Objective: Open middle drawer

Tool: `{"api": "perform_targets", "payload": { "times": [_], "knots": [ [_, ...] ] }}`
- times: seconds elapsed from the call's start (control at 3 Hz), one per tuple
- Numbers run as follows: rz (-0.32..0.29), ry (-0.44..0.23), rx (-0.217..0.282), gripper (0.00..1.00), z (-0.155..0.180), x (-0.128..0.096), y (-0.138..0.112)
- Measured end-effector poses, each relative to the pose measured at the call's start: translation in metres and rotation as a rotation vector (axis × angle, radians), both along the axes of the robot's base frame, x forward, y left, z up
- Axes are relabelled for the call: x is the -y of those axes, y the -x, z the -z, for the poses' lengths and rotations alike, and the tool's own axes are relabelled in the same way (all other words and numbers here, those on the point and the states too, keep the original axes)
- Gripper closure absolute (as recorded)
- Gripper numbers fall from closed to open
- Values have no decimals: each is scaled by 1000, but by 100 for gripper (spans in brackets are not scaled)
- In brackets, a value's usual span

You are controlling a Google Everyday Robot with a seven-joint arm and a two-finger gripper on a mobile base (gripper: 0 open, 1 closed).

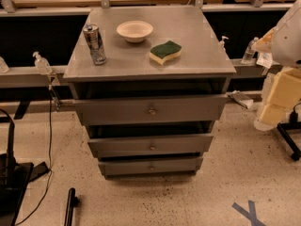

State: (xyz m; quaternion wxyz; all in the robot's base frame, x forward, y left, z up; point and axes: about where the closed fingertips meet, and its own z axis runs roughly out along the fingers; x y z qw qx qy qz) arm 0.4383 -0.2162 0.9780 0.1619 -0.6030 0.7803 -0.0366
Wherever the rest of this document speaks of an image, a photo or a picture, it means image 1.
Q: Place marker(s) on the grey folded cloth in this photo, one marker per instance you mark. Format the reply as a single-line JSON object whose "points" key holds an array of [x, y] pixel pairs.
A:
{"points": [[241, 99]]}

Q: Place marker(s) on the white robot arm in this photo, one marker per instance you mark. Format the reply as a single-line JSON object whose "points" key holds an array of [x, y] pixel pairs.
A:
{"points": [[281, 92]]}

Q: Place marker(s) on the grey drawer cabinet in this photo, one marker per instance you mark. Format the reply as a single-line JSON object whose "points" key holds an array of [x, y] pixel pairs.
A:
{"points": [[203, 68]]}

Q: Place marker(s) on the clear bottle far left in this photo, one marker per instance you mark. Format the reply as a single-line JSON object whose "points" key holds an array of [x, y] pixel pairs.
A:
{"points": [[4, 68]]}

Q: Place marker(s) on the blue tape cross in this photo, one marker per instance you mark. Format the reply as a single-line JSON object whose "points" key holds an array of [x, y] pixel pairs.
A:
{"points": [[249, 213]]}

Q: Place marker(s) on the black stand base left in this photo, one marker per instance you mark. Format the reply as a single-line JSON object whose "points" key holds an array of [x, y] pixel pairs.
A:
{"points": [[14, 177]]}

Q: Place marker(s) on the black bar on floor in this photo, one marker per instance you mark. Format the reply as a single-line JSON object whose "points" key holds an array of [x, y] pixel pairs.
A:
{"points": [[72, 202]]}

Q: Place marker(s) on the black stand leg right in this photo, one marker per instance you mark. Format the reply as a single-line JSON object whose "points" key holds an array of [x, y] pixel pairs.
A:
{"points": [[285, 128]]}

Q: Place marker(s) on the grey bottom drawer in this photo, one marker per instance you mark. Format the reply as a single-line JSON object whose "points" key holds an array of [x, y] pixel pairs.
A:
{"points": [[161, 165]]}

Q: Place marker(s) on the clear water bottle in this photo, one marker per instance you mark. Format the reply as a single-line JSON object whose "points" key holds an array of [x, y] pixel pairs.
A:
{"points": [[249, 52]]}

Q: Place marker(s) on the clear pump bottle left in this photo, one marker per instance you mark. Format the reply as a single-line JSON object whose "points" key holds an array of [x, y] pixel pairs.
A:
{"points": [[42, 64]]}

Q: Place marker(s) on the silver drink can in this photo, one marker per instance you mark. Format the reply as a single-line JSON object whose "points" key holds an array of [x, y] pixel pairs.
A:
{"points": [[95, 43]]}

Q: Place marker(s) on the grey drawer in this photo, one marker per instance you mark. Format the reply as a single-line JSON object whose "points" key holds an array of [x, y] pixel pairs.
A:
{"points": [[150, 109], [161, 165], [136, 146]]}

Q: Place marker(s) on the white paper packet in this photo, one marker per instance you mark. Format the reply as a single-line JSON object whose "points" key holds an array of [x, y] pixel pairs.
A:
{"points": [[265, 60]]}

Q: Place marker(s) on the grey top drawer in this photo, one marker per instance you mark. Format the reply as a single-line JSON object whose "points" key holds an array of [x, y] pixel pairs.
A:
{"points": [[150, 109]]}

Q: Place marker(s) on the small pump bottle right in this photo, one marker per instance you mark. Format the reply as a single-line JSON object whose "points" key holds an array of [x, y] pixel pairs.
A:
{"points": [[222, 43]]}

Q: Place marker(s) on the green yellow sponge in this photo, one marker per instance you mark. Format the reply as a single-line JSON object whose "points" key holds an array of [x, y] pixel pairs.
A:
{"points": [[163, 52]]}

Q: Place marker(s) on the white bowl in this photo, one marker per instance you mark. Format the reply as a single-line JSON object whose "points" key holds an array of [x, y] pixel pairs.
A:
{"points": [[134, 31]]}

